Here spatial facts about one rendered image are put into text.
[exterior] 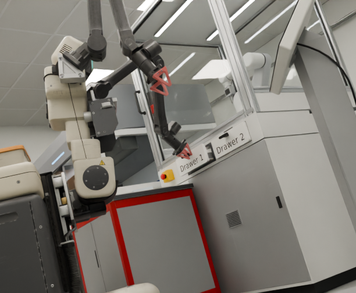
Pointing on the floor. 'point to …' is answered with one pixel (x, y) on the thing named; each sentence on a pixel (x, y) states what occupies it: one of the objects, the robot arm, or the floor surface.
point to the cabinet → (278, 219)
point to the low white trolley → (147, 244)
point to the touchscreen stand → (341, 142)
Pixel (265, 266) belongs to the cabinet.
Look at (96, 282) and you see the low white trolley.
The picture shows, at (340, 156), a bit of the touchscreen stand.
